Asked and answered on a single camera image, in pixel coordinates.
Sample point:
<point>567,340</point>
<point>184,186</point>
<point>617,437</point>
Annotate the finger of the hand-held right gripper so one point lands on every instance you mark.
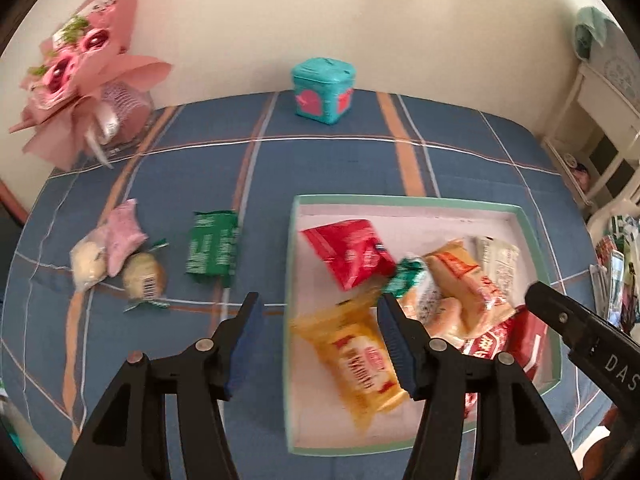
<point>555,312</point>

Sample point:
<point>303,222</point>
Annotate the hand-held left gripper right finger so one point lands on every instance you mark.
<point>395,350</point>

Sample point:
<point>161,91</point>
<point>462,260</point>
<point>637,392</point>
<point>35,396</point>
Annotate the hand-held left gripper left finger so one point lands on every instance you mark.
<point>245,350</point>

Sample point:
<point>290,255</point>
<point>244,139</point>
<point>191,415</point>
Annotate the square red snack packet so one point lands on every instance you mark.
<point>530,340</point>

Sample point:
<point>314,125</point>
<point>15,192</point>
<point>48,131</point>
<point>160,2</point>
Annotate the yellow snack packet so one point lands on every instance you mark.
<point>350,355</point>

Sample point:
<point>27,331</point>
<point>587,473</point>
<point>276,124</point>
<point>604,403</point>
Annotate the green white snack packet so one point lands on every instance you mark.
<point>415,280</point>

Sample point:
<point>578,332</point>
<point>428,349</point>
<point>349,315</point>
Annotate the long red snack packet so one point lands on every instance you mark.
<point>487,345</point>

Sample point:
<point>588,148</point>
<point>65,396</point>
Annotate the cream orange snack packet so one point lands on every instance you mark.
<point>465,285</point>

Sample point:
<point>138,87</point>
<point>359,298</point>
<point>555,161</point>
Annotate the green-rimmed white tray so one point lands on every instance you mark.
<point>325,425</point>

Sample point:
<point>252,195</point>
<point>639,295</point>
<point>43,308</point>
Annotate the silver beige snack packet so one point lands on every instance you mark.
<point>500,260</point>

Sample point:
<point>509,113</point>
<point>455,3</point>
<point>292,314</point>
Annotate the small red snack packet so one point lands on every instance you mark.
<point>350,252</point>

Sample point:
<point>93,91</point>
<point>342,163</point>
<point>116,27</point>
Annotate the clear wrapped round biscuit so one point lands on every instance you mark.
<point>142,270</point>

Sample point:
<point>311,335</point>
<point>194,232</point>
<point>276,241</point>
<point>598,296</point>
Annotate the pink snack packet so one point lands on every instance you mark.
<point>122,235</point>

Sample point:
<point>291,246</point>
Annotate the clear wrapped white pastry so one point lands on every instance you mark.
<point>90,260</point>

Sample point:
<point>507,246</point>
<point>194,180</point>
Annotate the blue plaid tablecloth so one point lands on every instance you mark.
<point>350,160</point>

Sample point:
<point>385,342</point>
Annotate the white wooden shelf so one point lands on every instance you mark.
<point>595,110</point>

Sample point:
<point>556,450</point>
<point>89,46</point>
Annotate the teal tin box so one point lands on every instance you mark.
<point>320,90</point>

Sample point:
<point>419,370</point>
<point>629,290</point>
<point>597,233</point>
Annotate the clear glass vase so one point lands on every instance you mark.
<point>125,105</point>

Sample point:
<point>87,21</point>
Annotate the pink furniture edge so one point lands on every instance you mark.
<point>10,202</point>

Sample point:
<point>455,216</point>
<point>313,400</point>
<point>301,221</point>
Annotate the teal cloth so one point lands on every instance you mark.
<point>592,27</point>

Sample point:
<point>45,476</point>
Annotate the pink flower bouquet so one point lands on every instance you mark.
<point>100,75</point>

